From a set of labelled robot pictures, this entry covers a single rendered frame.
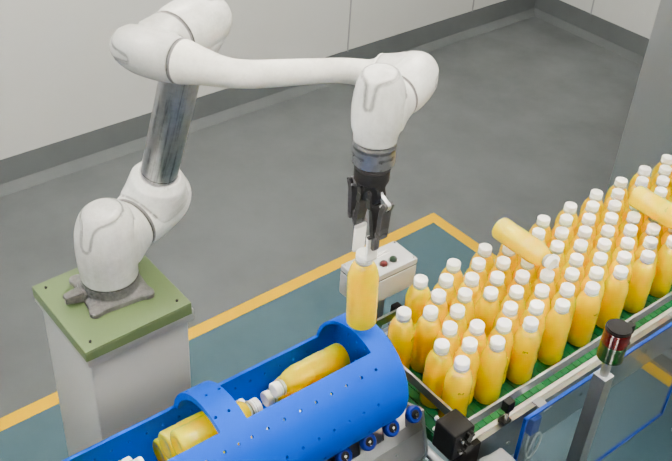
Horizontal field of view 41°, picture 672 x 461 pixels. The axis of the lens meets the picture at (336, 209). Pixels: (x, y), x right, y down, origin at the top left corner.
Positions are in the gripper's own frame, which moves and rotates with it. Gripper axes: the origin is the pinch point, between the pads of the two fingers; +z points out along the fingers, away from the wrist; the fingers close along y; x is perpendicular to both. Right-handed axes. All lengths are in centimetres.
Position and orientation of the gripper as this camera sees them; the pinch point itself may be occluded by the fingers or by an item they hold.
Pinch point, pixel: (365, 242)
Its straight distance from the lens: 197.5
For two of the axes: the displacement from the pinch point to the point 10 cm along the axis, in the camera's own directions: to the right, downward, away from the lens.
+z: -0.6, 8.2, 5.7
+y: 5.8, 4.9, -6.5
